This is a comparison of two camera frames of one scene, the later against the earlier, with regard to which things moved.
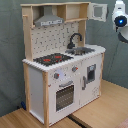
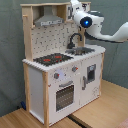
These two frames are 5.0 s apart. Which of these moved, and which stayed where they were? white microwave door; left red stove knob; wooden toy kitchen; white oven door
Moved: white microwave door
Stayed: wooden toy kitchen; left red stove knob; white oven door
